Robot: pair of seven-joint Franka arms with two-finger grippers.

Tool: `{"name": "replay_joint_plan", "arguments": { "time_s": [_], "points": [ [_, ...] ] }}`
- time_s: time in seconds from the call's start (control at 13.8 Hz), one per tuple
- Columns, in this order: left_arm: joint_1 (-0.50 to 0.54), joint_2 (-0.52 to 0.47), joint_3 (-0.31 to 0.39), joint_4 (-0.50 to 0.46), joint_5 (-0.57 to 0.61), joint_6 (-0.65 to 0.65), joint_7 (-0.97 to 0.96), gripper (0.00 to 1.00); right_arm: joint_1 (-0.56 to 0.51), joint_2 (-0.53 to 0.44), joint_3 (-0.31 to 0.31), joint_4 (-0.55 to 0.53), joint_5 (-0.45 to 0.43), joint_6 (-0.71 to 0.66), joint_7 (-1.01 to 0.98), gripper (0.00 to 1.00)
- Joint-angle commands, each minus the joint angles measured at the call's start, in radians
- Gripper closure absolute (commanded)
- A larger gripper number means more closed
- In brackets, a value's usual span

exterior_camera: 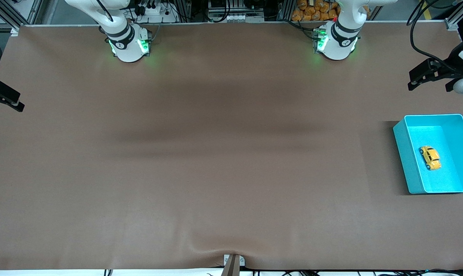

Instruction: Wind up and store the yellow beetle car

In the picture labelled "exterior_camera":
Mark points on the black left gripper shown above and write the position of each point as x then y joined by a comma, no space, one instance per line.
451,69

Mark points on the yellow toy beetle car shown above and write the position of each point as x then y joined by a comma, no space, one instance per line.
430,158

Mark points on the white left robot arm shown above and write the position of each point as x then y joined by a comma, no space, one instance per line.
336,48

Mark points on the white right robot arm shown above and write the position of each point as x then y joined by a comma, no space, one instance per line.
129,50

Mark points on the teal plastic bin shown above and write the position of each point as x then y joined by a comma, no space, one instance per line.
453,168

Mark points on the orange packets pile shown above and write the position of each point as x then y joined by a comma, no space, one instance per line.
315,11

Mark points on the white power strip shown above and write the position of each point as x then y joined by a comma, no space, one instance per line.
158,11

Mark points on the white terminal block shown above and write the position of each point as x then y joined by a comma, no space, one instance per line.
235,18

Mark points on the brown table mat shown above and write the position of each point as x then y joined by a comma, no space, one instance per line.
216,153

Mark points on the aluminium frame strut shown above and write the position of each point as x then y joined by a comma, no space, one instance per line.
459,15
9,17

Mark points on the metal table edge bracket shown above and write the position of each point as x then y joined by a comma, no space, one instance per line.
233,264

